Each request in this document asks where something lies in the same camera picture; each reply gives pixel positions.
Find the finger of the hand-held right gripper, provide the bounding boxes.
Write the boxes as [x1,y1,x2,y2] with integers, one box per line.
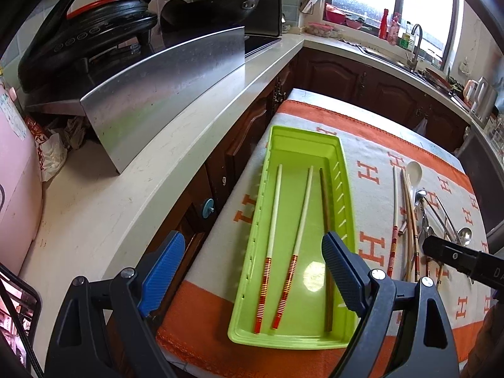
[422,235,504,286]

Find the metal kitchen faucet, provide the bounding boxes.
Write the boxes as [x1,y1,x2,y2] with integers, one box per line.
[405,24,424,69]

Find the stainless steel splash guard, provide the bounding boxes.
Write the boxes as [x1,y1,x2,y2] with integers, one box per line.
[24,25,247,175]

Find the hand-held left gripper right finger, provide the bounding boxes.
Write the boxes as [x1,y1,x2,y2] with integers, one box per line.
[321,230,461,378]

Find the black stove side panel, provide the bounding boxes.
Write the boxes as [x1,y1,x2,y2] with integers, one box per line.
[244,0,283,39]

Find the black wok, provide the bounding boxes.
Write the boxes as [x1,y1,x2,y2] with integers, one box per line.
[159,0,316,44]

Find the pink lidded food container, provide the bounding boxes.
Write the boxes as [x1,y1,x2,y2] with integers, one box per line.
[307,23,335,37]

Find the black gas stove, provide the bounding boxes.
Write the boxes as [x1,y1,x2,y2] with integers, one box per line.
[244,33,282,56]

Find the brown wooden chopstick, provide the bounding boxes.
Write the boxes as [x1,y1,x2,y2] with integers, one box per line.
[318,168,334,332]

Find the light wooden chopstick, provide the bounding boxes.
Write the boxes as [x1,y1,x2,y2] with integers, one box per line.
[402,171,414,282]
[401,169,421,282]

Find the green plastic utensil tray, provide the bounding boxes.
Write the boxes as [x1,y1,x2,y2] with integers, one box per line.
[227,125,359,350]

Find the pink bowl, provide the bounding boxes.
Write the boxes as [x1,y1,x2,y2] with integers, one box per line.
[325,4,347,23]

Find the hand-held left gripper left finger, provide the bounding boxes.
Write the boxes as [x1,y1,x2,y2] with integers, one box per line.
[45,230,186,378]

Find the white ceramic spoon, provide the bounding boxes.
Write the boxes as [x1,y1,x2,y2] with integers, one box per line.
[405,161,423,209]

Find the black electric pressure cooker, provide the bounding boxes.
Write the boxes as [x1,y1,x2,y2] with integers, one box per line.
[18,0,158,93]

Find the steel kitchen sink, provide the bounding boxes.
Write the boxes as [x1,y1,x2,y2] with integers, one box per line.
[362,45,414,67]

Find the red white plastic bag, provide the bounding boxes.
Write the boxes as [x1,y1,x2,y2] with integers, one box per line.
[24,116,69,184]

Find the small metal spoon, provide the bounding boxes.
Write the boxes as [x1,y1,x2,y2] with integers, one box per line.
[414,189,429,245]

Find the dark wooden kitchen cabinets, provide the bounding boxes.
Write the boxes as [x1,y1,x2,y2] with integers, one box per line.
[193,45,471,221]

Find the orange white printed blanket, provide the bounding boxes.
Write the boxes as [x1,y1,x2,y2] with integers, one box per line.
[155,100,495,378]

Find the white chopstick red striped handle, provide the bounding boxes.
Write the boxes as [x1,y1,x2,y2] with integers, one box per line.
[254,164,283,334]
[271,165,314,330]

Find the red pan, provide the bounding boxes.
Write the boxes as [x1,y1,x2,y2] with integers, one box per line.
[425,67,453,87]

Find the pink appliance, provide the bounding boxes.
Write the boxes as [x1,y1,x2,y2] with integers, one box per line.
[0,83,43,262]

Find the metal spoon twisted handle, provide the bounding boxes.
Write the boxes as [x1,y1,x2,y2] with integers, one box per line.
[433,195,474,248]

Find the white steel electric kettle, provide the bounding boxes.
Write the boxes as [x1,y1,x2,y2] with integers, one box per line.
[465,77,499,123]

